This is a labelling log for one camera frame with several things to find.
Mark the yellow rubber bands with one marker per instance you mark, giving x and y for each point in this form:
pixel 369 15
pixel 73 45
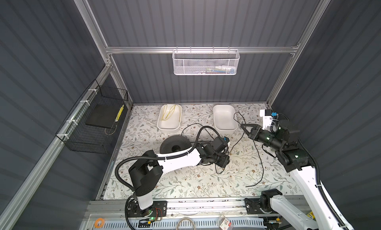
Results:
pixel 168 111

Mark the white wire mesh basket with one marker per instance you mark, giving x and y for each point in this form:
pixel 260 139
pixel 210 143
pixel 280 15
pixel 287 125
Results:
pixel 205 62

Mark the orange tape roll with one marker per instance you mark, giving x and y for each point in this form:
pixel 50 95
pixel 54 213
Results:
pixel 99 223

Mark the left white tray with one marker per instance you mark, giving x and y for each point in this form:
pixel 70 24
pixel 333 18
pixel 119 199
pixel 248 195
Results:
pixel 169 120

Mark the black box in basket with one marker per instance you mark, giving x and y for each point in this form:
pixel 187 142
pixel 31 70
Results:
pixel 105 116

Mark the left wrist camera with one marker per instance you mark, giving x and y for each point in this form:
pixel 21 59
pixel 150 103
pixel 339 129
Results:
pixel 219 144

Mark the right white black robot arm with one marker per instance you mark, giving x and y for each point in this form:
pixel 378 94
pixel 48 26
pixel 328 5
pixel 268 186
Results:
pixel 304 169

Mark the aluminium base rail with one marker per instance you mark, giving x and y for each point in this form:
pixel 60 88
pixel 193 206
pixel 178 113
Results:
pixel 234 206

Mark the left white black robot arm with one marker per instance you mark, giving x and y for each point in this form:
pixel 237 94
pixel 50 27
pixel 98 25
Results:
pixel 142 173

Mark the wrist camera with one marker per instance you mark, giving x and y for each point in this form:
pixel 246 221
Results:
pixel 270 118
pixel 219 144

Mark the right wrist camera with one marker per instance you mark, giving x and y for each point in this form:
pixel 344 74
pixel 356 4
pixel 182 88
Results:
pixel 270 118

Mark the white tray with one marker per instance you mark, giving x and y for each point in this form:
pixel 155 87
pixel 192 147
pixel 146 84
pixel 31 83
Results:
pixel 223 116
pixel 169 120

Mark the right white tray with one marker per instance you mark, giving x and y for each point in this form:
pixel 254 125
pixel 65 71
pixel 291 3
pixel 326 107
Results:
pixel 223 116

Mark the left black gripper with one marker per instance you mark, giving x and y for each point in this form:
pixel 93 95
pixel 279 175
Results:
pixel 224 161

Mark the black cable spool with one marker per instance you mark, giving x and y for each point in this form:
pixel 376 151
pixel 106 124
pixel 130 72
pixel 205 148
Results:
pixel 174 144

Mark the black wire basket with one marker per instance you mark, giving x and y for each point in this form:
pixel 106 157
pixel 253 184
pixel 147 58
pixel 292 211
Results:
pixel 79 137

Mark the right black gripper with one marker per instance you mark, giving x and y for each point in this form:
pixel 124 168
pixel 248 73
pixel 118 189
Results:
pixel 256 129

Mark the small plastic packet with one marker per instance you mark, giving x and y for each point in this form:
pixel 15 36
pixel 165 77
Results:
pixel 224 223

